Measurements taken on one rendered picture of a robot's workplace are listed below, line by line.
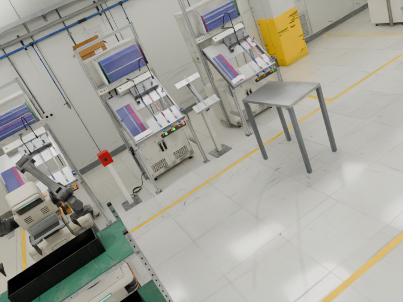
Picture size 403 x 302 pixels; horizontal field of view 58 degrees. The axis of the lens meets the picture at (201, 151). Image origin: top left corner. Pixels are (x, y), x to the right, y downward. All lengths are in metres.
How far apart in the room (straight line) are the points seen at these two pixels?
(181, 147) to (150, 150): 0.44
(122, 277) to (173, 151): 2.12
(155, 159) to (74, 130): 1.83
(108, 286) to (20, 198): 1.07
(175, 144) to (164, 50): 2.08
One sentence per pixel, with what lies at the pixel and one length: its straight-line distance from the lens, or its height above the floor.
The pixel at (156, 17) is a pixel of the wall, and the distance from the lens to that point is 6.37.
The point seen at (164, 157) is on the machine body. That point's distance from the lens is 4.86.
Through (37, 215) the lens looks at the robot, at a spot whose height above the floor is 1.15.
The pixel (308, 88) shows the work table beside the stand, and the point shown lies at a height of 0.80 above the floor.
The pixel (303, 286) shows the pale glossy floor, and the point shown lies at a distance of 2.91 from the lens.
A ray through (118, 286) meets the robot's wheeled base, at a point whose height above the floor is 0.26.
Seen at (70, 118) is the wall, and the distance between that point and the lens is 6.14.
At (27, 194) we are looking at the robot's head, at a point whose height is 1.34.
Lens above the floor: 2.23
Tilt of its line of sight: 26 degrees down
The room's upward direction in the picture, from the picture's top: 24 degrees counter-clockwise
